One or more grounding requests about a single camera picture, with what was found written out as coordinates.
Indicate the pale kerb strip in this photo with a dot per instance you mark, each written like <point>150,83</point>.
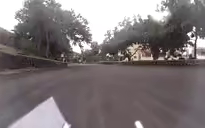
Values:
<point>10,72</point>

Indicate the pale building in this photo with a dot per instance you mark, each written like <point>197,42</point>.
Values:
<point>138,53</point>

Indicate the large dark trees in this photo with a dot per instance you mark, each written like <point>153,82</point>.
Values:
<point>50,30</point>

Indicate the grey retaining wall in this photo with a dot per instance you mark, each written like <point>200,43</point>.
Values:
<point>10,61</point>

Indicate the grey asphalt road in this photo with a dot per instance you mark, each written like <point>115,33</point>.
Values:
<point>116,93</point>

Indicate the row of trees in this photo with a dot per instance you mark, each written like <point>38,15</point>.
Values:
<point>170,33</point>

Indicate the low roadside wall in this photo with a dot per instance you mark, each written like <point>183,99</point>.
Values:
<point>163,62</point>

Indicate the robot's own part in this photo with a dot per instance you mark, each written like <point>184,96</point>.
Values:
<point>138,124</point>
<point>66,125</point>

